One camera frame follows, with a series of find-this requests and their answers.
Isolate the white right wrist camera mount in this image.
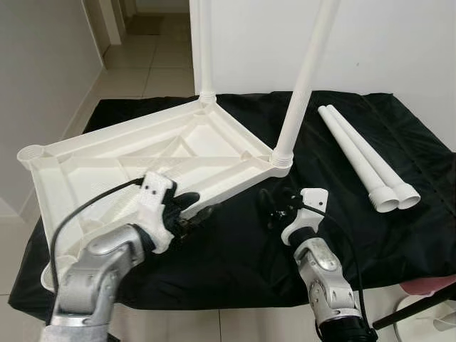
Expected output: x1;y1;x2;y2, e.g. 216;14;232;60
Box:
280;188;329;247

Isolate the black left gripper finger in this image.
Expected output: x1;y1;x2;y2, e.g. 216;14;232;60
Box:
175;191;202;216
182;205;216;230

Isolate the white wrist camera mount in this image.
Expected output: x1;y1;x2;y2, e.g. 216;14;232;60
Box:
138;172;177;254
280;188;329;247

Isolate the white door frame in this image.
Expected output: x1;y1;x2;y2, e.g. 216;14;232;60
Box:
80;0;128;51

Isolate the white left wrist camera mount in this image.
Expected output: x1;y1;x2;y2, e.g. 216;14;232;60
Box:
138;172;177;254

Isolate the white plastic table leg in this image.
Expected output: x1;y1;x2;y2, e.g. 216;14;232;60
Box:
271;0;341;168
189;0;218;104
326;105;422;210
316;106;399;214

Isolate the white plastic table top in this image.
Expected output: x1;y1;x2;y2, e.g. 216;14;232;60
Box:
16;93;294;293

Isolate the black stand pole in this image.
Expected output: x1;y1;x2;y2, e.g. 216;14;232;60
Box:
372;285;456;330

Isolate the black table cloth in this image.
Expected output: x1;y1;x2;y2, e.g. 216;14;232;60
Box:
9;91;456;321

